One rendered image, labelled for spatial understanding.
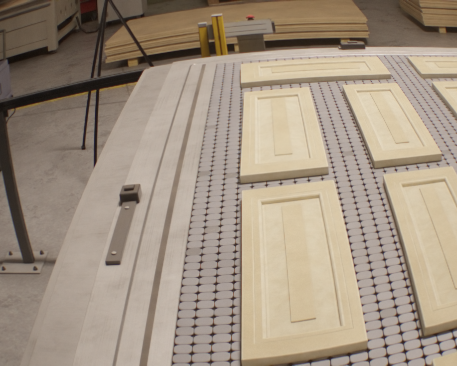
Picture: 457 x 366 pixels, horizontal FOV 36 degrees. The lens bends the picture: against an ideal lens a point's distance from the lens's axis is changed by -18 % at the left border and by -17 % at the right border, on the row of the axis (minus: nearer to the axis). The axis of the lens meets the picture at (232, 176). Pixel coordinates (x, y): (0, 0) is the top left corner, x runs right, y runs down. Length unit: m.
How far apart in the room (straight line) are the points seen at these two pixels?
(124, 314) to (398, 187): 0.64
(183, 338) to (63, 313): 0.28
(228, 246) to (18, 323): 1.77
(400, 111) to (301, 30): 4.92
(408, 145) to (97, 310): 0.90
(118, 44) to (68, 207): 3.20
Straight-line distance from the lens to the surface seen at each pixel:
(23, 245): 3.61
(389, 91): 2.36
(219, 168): 1.89
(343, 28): 7.06
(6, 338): 3.05
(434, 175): 1.69
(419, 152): 1.83
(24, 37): 9.39
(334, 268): 1.35
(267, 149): 1.92
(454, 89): 2.40
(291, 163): 1.81
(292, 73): 2.59
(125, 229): 1.63
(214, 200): 1.72
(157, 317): 1.30
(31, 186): 4.70
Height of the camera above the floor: 1.53
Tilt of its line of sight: 21 degrees down
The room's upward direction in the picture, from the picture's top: 8 degrees counter-clockwise
